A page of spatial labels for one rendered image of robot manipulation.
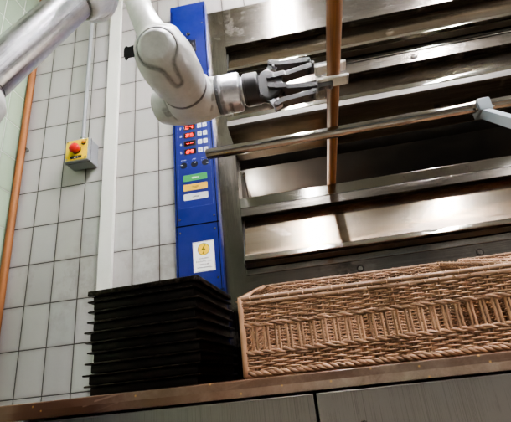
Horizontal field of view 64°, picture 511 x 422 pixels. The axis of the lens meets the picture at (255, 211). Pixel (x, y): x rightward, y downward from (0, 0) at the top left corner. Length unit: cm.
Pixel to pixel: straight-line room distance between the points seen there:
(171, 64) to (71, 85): 128
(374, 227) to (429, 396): 72
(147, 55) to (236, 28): 116
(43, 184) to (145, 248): 54
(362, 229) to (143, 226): 77
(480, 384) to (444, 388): 6
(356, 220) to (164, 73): 85
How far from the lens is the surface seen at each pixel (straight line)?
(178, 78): 81
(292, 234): 138
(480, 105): 119
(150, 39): 80
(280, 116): 142
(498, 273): 89
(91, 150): 172
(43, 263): 169
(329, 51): 91
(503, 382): 81
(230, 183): 149
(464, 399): 79
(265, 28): 189
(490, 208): 149
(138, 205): 157
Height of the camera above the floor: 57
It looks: 23 degrees up
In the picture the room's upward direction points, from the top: 6 degrees counter-clockwise
